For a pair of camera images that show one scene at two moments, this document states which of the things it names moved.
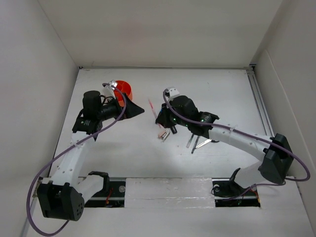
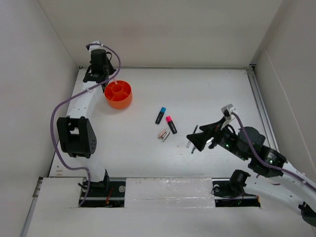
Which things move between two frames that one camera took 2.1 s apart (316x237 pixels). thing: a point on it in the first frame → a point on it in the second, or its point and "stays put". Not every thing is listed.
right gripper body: (170, 118) → (224, 138)
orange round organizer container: (126, 88) stays put
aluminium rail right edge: (264, 116) stays put
